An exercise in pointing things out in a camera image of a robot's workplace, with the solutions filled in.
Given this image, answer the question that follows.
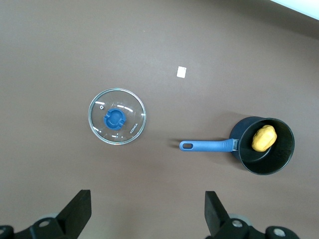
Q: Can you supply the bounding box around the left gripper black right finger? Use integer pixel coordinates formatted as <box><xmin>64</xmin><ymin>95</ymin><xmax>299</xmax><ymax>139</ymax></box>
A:
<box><xmin>204</xmin><ymin>191</ymin><xmax>299</xmax><ymax>239</ymax></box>

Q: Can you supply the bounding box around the yellow potato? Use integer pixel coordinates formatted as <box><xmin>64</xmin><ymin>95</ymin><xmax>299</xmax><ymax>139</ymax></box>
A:
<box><xmin>251</xmin><ymin>124</ymin><xmax>278</xmax><ymax>152</ymax></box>

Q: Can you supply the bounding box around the glass lid with blue knob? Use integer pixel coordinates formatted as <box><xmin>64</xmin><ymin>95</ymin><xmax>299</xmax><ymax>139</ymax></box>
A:
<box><xmin>88</xmin><ymin>87</ymin><xmax>147</xmax><ymax>146</ymax></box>

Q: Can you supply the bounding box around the dark pot with blue handle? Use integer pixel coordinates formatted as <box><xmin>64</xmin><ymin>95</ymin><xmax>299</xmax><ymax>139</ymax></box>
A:
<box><xmin>179</xmin><ymin>116</ymin><xmax>296</xmax><ymax>176</ymax></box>

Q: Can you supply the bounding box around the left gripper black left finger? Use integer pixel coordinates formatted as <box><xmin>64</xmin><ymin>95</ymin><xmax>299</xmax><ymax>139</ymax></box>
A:
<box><xmin>0</xmin><ymin>189</ymin><xmax>92</xmax><ymax>239</ymax></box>

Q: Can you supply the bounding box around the brown table cover sheet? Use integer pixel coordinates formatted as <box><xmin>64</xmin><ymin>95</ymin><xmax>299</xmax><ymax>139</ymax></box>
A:
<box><xmin>0</xmin><ymin>0</ymin><xmax>319</xmax><ymax>239</ymax></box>

